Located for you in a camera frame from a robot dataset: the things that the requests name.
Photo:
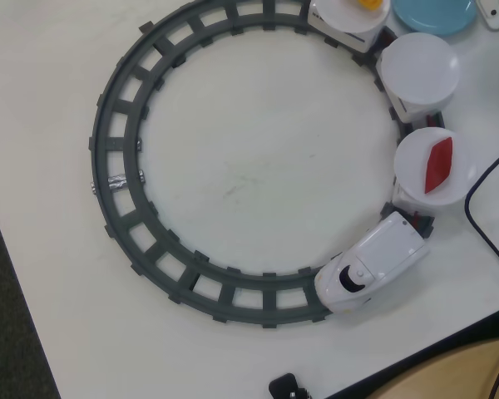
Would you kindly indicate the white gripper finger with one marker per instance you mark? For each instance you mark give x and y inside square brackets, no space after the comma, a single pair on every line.
[497,21]

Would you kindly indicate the light blue round dish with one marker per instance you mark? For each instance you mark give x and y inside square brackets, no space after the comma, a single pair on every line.
[432,18]

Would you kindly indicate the yellow egg sushi piece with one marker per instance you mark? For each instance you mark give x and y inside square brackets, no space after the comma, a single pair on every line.
[370,3]

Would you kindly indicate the red tuna sushi piece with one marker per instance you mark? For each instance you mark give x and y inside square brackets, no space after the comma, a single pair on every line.
[438,164]

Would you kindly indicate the white Shinkansen toy locomotive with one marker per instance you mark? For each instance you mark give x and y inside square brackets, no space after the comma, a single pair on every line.
[382,253]

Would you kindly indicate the light wooden desk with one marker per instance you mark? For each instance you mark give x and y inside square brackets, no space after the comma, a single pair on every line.
[461,374]

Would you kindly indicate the silver foil tape piece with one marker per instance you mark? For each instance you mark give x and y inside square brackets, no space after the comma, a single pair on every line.
[117,183]

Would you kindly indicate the black plug adapter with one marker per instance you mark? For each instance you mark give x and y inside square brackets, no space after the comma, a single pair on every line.
[285,386]

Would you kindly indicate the grey circular toy rail track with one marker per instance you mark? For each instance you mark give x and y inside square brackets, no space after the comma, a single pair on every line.
[269,299]

